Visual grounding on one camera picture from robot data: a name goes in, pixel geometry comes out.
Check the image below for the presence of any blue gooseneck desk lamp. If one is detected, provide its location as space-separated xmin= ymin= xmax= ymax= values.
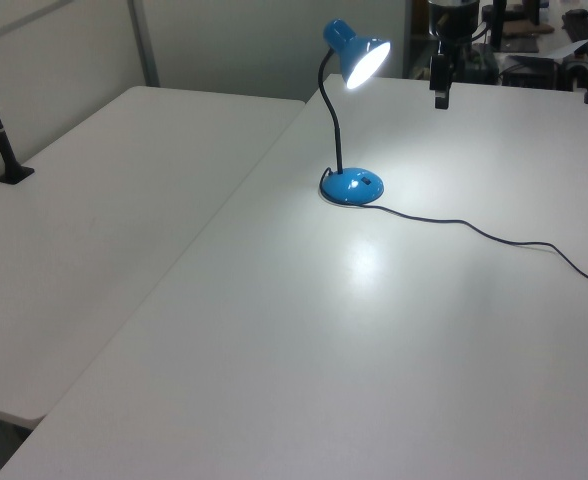
xmin=318 ymin=18 xmax=392 ymax=206

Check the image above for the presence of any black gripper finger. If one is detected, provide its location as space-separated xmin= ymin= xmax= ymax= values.
xmin=428 ymin=40 xmax=455 ymax=110

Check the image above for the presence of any white side table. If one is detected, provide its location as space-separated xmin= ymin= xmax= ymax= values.
xmin=0 ymin=85 xmax=308 ymax=430

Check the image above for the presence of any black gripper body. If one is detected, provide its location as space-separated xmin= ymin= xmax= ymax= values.
xmin=427 ymin=2 xmax=480 ymax=43

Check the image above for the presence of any black equipment box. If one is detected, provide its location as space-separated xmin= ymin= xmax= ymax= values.
xmin=498 ymin=54 xmax=561 ymax=90

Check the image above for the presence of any thin black stand pole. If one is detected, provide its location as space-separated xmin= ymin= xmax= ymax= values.
xmin=490 ymin=0 xmax=507 ymax=51

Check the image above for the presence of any white paper sheet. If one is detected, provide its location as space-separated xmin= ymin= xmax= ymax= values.
xmin=542 ymin=39 xmax=588 ymax=61

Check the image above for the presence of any black lamp power cable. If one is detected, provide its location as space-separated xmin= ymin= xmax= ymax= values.
xmin=318 ymin=166 xmax=588 ymax=295

